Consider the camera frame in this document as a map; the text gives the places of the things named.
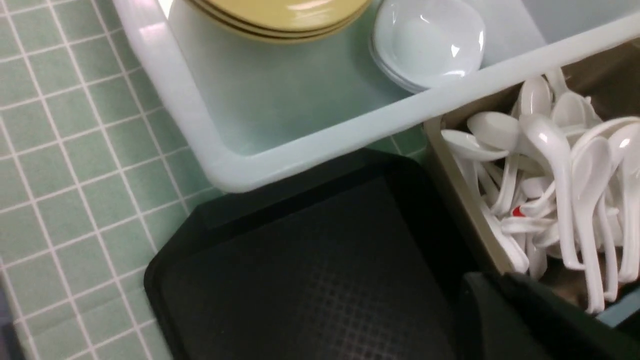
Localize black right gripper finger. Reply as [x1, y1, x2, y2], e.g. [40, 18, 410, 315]
[457, 272, 640, 360]

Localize white spoon with red label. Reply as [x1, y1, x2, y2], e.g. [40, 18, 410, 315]
[510, 205, 527, 218]

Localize blue chopstick bin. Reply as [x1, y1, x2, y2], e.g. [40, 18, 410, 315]
[595, 287, 640, 328]

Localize white spoon pile in bin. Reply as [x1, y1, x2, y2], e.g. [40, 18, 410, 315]
[433, 68, 639, 314]

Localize black serving tray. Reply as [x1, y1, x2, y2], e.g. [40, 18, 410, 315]
[143, 149, 487, 360]

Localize olive spoon bin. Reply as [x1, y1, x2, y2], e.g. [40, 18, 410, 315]
[424, 40, 640, 311]

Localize stacked white dishes in tub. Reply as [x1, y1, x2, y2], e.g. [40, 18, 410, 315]
[370, 0, 486, 91]

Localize large white plastic tub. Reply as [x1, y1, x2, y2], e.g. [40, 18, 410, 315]
[114, 0, 639, 193]

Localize stacked yellow bowls in tub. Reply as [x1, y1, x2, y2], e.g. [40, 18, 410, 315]
[187, 0, 372, 44]

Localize green checkered tablecloth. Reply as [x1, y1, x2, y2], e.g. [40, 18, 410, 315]
[0, 0, 431, 360]

